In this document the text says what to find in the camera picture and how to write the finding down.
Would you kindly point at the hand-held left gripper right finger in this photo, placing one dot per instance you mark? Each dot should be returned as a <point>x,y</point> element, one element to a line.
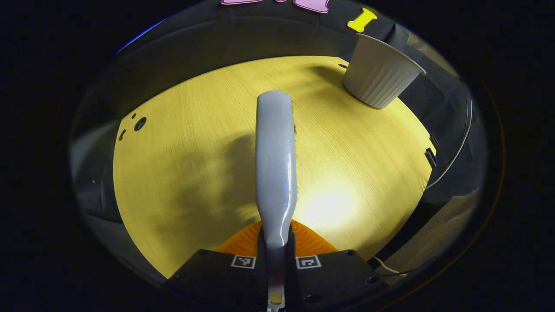
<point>329,277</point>

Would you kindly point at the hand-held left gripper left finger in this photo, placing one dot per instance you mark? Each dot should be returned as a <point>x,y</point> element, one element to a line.
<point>217,277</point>

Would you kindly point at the small grey broom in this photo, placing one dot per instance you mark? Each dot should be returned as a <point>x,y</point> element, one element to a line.
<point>275,164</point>

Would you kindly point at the white ribbed garbage bin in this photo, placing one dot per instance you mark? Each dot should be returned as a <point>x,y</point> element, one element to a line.
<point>377,78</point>

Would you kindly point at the wooden desktop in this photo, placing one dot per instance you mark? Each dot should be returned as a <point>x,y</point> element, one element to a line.
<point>195,173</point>

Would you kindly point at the black desk edge clamp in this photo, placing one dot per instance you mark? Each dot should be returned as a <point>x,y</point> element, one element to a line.
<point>434,141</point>
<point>431,157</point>

